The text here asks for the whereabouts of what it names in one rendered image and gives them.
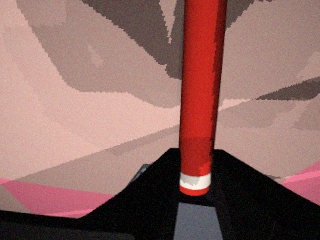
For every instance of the red peg with white band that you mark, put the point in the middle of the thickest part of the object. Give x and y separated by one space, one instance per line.
201 67

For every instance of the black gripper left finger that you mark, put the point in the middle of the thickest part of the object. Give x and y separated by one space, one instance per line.
145 210

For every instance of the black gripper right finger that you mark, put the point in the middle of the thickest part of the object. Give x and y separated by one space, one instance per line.
252 206

